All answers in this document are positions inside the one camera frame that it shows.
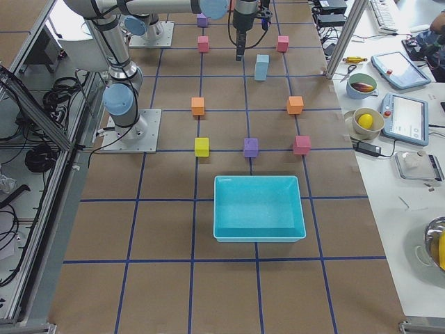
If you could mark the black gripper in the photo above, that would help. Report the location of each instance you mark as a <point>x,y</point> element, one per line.
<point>243,19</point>

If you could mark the light blue foam block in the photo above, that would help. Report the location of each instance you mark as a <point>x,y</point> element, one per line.
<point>260,71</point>
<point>262,62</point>

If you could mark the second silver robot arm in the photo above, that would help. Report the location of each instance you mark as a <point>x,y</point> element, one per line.
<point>147,27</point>

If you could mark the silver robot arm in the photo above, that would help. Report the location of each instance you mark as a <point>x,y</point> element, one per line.
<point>102,17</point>

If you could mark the pink foam block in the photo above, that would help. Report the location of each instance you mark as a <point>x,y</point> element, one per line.
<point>203,43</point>
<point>302,145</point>
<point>282,43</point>

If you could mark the purple foam block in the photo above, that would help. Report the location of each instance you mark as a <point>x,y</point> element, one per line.
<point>202,20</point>
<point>250,147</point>

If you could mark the orange foam block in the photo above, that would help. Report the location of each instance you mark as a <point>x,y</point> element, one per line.
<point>197,106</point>
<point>294,105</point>

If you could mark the scissors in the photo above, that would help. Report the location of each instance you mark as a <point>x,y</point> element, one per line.
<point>350,69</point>

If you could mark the yellow foam block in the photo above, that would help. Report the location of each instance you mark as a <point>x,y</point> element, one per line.
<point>201,147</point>

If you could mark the blue bowl with fruit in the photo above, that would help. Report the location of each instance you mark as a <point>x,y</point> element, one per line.
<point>359,86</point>

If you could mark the white keyboard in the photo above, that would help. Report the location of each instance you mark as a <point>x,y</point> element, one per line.
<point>382,17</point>

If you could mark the beige bowl with lemon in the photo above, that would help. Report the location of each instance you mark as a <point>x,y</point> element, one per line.
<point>367,123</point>

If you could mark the blue teach pendant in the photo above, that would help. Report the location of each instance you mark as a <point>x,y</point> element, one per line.
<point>399,70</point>
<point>405,119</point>

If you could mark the black power adapter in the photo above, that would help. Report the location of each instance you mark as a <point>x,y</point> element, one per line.
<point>367,148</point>

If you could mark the teal plastic tray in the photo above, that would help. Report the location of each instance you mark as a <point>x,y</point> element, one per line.
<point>265,208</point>

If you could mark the steel bowl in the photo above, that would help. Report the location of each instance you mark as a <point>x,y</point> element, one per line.
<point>431,252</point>

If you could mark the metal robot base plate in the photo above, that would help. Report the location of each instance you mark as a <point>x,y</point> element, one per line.
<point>164,42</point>
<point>143,137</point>

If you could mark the aluminium frame post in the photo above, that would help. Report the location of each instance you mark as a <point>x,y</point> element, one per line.
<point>348,29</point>

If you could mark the aluminium frame rail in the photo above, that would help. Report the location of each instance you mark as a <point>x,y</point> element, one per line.
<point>30,107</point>

